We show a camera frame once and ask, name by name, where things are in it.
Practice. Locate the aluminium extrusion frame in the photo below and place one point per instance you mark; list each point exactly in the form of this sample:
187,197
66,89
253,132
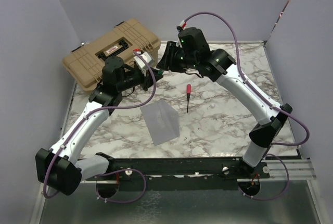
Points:
298,169

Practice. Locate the red handled screwdriver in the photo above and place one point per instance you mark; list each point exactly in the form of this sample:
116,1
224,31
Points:
188,92

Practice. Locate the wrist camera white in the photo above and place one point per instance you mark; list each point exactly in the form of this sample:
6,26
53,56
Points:
182,26
143,60

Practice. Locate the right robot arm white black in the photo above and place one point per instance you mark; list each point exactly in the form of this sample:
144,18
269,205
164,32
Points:
219,66

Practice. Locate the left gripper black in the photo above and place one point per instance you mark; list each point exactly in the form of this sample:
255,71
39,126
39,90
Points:
148,80

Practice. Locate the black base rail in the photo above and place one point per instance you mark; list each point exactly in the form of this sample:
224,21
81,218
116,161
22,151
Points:
180,174

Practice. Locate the grey envelope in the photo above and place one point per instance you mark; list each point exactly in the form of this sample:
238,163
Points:
162,121

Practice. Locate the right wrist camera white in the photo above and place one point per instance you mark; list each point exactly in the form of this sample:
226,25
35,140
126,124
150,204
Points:
182,26

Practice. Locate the tan plastic tool case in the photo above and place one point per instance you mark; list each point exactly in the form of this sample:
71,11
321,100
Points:
85,63

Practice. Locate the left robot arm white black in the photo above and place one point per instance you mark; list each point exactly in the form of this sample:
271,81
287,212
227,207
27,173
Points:
59,167

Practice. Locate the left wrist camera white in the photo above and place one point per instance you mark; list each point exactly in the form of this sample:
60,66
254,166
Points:
143,60

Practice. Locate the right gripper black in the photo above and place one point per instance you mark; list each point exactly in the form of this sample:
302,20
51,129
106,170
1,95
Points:
167,62

